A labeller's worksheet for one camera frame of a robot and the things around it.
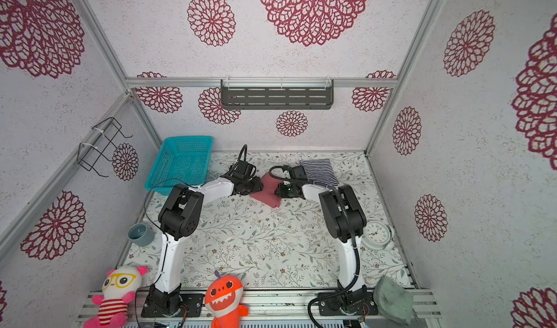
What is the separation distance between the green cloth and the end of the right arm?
43cm

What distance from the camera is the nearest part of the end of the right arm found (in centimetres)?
81

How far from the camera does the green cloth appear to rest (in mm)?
723

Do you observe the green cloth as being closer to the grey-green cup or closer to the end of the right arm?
the end of the right arm
